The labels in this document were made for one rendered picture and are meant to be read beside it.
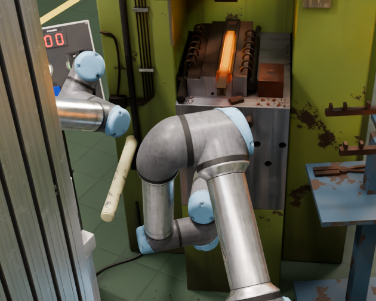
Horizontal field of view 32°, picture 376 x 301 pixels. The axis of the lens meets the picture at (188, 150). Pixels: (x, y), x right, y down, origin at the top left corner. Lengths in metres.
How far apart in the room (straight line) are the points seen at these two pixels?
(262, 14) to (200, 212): 1.15
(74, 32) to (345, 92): 0.96
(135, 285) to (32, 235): 1.86
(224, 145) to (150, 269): 1.56
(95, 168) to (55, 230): 2.43
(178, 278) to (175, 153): 1.51
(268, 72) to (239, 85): 0.12
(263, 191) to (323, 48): 0.54
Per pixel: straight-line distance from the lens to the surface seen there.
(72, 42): 2.12
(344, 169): 2.28
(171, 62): 2.33
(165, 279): 2.82
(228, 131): 1.38
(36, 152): 0.92
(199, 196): 1.64
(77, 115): 1.50
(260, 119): 2.18
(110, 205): 2.21
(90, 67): 1.66
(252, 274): 1.35
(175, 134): 1.36
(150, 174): 1.42
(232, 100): 2.17
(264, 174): 2.32
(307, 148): 2.50
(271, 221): 2.46
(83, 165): 3.48
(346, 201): 2.17
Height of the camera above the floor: 2.08
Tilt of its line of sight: 37 degrees down
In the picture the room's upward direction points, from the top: 3 degrees counter-clockwise
